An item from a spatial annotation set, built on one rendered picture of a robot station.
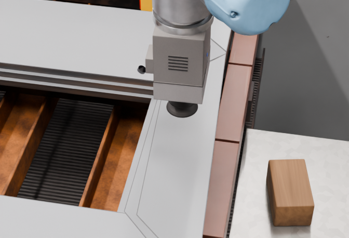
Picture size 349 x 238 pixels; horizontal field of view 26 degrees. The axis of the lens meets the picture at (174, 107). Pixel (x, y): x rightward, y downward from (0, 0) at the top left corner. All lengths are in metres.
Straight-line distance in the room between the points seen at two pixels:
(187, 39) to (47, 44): 0.42
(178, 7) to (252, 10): 0.15
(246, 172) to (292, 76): 0.50
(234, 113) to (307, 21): 0.52
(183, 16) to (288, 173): 0.43
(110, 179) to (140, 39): 0.24
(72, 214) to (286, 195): 0.36
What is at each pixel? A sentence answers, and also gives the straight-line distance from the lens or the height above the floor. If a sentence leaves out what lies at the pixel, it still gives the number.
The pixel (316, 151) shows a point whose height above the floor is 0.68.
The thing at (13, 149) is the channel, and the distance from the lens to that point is 1.34.
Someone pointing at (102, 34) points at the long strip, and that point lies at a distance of 1.29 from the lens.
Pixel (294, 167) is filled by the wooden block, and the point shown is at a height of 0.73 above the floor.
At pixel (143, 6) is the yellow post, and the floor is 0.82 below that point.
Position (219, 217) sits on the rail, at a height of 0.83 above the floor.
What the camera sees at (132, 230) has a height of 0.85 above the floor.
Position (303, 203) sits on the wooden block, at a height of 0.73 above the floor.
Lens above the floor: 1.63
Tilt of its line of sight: 43 degrees down
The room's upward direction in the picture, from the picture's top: straight up
